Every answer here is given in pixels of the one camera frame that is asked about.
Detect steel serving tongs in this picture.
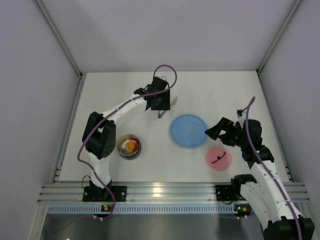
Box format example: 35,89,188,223
157,95,178,119

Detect orange swirl pastry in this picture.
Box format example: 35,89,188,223
125,140,136,153

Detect black steel lunch box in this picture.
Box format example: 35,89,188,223
116,134,142,160

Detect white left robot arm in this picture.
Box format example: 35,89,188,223
77,75,174,193

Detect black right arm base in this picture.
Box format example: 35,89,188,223
215,184,244,205

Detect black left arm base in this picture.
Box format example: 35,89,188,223
82,185,127,202

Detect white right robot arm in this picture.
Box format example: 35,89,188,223
205,117,315,240

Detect blue round plate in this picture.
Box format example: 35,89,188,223
169,114,207,149

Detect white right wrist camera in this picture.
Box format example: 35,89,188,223
236,108,247,124

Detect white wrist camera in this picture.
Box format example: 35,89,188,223
159,76,167,81
236,108,247,124

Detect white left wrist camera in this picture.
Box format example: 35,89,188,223
159,76,167,81

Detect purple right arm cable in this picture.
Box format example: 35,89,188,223
243,96,302,240

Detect slotted cable duct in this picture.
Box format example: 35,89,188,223
46,202,253,215

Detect aluminium frame rail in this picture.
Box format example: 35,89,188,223
37,181,311,203

